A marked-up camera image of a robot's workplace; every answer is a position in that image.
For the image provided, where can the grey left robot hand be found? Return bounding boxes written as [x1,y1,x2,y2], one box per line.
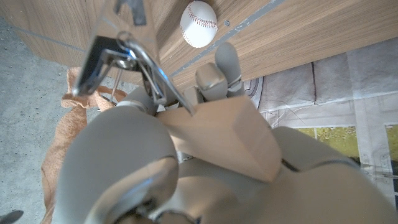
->
[55,42,398,224]

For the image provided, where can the tan elastic arm wrap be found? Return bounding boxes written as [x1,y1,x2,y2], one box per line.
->
[40,67,128,224]

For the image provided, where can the wooden strip with metal brackets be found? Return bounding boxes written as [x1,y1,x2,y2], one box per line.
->
[71,0,282,184]

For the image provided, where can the white baseball red stitching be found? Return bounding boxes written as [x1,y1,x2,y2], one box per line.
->
[179,0,218,49]

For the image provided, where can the grey tape outline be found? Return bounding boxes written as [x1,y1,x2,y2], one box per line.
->
[169,0,285,78]

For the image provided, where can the printed window scene backdrop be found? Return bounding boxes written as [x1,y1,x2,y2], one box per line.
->
[242,37,398,212]

